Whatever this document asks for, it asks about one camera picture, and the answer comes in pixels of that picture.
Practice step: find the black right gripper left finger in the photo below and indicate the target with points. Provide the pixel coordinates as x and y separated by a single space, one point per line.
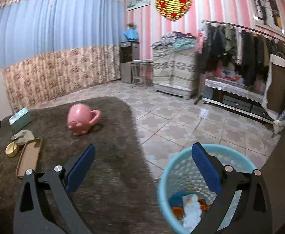
45 204

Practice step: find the orange plastic bag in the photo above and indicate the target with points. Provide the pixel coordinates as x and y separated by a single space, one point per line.
179 211

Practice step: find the blue plastic bag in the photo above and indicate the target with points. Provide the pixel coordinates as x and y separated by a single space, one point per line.
176 200

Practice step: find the dark brown table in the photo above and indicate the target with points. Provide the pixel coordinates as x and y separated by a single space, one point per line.
274 175

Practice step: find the brown phone case tray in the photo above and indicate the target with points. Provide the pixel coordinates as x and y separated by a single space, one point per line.
29 157

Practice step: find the yellow round bowl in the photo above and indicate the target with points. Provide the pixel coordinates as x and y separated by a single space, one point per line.
12 149

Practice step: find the beige folded cloth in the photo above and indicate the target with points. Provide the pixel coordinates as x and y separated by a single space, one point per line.
22 137

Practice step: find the light blue plastic basket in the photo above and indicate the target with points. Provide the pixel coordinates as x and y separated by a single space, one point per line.
182 175

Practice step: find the teal cardboard box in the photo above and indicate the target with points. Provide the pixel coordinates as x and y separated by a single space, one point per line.
20 119

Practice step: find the pink pig mug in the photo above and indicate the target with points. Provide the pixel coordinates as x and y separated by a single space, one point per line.
81 118

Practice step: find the tv stand with lace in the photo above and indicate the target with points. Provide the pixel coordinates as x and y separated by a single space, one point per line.
235 97

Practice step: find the dark framed screen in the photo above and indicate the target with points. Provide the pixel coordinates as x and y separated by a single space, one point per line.
274 94

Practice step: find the cloth covered chest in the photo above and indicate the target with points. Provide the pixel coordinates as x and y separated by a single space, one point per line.
176 72

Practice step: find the clothes rack with garments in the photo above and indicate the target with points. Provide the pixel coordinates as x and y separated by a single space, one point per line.
235 53

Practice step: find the blue and floral curtain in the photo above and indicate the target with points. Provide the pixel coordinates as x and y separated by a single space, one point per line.
53 47

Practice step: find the small white stool table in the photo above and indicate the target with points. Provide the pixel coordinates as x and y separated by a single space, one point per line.
139 72

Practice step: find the pile of clothes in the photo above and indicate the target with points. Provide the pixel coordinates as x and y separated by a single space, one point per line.
176 41

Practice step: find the grey water dispenser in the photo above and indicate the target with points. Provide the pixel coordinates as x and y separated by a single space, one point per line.
129 51

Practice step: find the framed wedding photo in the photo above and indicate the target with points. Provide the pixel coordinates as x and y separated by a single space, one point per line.
267 15

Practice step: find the blue covered water bottle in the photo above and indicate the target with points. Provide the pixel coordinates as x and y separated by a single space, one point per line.
131 34

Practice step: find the small potted plant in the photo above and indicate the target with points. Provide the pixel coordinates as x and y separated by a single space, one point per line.
131 26

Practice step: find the red heart wall decoration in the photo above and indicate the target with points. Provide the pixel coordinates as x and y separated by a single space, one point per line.
173 10

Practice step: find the landscape wall calendar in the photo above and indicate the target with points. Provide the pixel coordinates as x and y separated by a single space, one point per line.
134 4

